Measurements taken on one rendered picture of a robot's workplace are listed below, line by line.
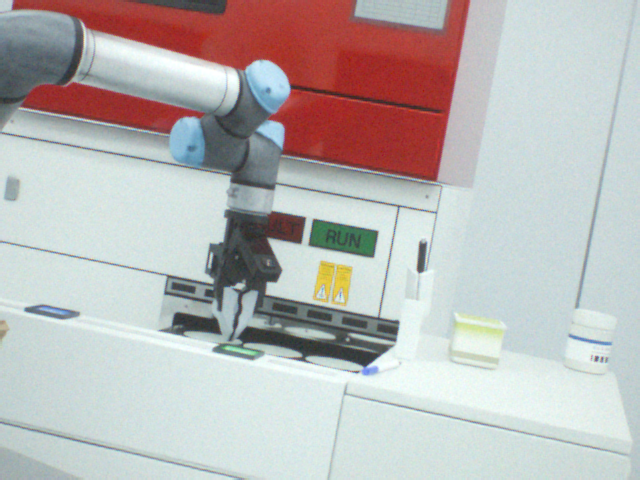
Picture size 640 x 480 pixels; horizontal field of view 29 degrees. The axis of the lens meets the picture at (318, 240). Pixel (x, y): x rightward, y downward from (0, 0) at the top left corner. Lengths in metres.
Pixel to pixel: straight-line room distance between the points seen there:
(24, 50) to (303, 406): 0.59
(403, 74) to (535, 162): 1.55
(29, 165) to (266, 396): 0.92
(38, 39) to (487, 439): 0.77
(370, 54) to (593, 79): 1.59
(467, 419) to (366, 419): 0.12
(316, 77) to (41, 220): 0.58
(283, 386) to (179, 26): 0.85
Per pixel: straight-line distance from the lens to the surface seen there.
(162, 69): 1.76
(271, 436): 1.55
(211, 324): 2.51
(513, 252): 3.60
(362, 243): 2.14
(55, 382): 1.64
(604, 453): 1.51
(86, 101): 2.23
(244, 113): 1.85
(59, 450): 1.65
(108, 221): 2.26
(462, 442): 1.52
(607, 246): 3.60
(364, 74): 2.10
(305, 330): 2.15
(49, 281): 2.31
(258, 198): 2.00
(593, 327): 2.03
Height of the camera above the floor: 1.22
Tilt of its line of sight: 3 degrees down
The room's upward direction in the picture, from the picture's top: 10 degrees clockwise
